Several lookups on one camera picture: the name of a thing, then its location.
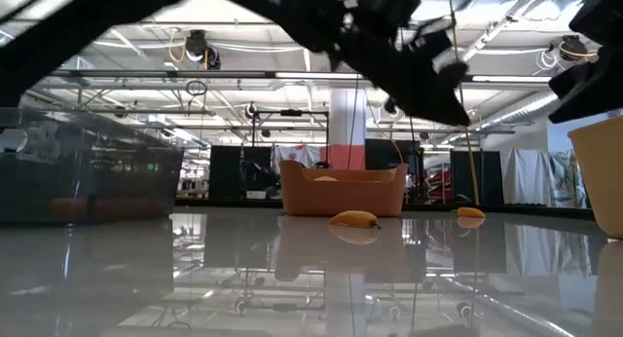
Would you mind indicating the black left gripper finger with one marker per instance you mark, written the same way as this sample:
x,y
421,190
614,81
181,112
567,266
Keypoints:
x,y
414,84

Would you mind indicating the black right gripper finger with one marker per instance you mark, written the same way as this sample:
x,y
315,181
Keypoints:
x,y
589,110
594,81

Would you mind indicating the yellow mango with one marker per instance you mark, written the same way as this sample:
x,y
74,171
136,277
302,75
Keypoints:
x,y
325,179

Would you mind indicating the orange chili pepper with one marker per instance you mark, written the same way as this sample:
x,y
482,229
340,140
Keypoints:
x,y
469,213
353,219

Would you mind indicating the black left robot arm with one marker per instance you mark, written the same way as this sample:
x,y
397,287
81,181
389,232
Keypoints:
x,y
73,25

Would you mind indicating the yellow plastic basket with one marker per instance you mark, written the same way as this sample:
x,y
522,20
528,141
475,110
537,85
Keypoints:
x,y
603,181

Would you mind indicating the black partition panel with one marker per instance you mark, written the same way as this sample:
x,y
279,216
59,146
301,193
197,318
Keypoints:
x,y
224,174
482,181
384,154

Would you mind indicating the patterned hanging cloth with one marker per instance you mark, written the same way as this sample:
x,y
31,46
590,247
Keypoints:
x,y
560,181

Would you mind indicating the white pillar with orange base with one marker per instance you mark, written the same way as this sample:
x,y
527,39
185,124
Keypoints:
x,y
347,123

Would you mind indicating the long ceiling light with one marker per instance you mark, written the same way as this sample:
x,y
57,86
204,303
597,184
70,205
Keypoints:
x,y
316,76
511,79

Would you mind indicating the red machine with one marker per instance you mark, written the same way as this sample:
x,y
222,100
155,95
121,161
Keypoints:
x,y
438,186

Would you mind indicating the orange plastic basket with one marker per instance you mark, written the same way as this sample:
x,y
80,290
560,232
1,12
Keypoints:
x,y
340,198

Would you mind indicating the white red hanging cloth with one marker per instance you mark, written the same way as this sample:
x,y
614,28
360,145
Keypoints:
x,y
297,154

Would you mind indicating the small round hanging reel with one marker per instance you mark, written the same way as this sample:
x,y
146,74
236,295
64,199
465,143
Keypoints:
x,y
251,111

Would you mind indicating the grey transparent plastic basket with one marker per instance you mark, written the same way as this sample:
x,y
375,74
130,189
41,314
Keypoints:
x,y
97,181

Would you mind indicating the black tube frame stand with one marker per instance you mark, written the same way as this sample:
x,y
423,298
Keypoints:
x,y
292,113

